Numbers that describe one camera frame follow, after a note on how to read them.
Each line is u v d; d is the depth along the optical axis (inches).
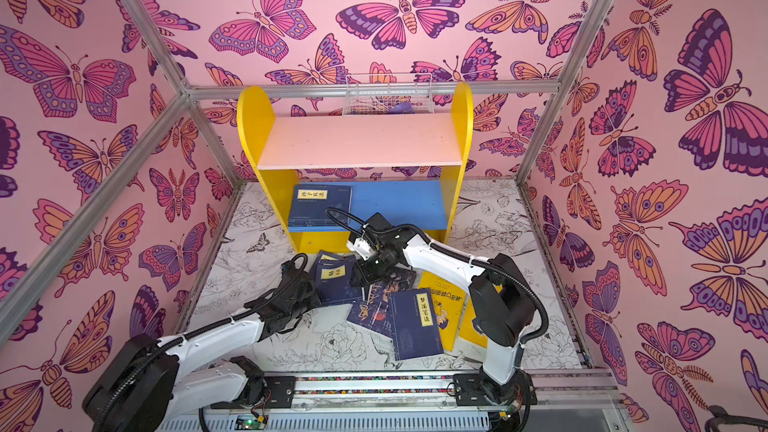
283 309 26.5
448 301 34.7
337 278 35.1
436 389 29.5
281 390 28.9
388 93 36.3
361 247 30.6
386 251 25.0
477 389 28.6
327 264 36.7
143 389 16.0
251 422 28.5
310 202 36.3
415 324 32.1
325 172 48.4
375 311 33.0
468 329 32.3
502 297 18.6
